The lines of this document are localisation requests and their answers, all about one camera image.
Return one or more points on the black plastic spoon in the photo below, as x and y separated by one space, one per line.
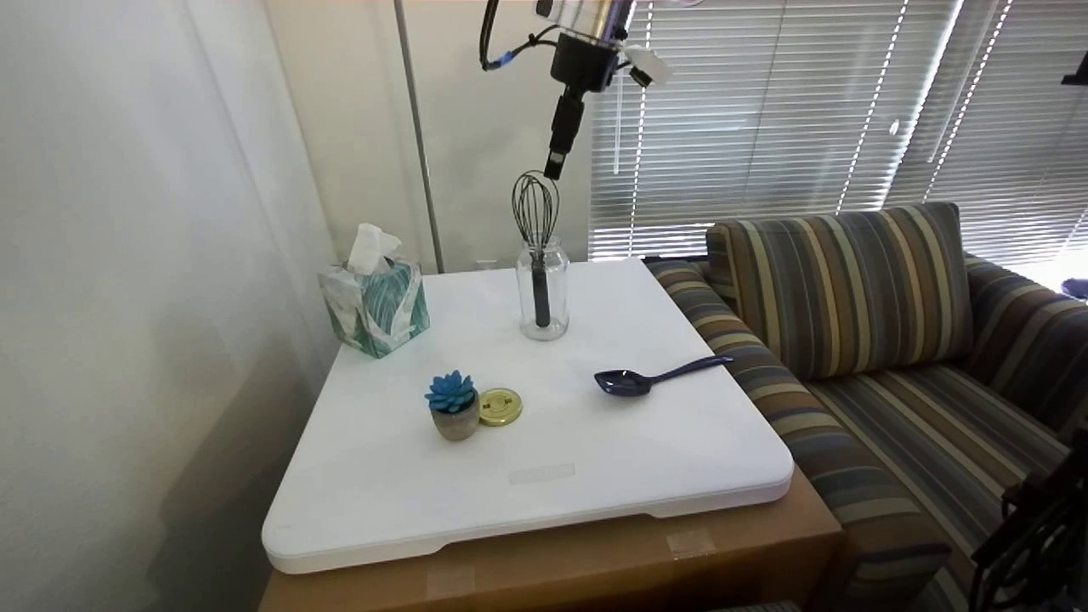
629 383

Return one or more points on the gold jar lid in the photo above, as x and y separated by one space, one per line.
502 407

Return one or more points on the white wall conduit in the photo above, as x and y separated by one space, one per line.
412 125

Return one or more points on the small black wall fixture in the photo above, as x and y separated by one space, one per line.
1077 69

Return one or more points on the white table board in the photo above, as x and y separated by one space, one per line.
545 452

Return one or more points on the striped sofa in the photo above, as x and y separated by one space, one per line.
904 431

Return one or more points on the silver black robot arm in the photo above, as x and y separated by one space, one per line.
596 14

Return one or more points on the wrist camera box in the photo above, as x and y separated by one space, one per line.
647 65

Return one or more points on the black metal stand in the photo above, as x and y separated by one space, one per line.
1037 533

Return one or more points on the brown cardboard box base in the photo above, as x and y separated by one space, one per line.
564 561

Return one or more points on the white window blinds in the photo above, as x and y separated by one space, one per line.
735 112
996 125

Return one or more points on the teal patterned tissue box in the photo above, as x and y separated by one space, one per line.
386 307

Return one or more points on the clear glass jar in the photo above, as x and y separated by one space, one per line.
560 302

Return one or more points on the striped sofa cushion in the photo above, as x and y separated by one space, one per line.
844 282

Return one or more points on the small potted blue succulent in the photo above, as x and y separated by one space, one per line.
452 407

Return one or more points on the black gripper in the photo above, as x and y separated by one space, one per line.
584 58

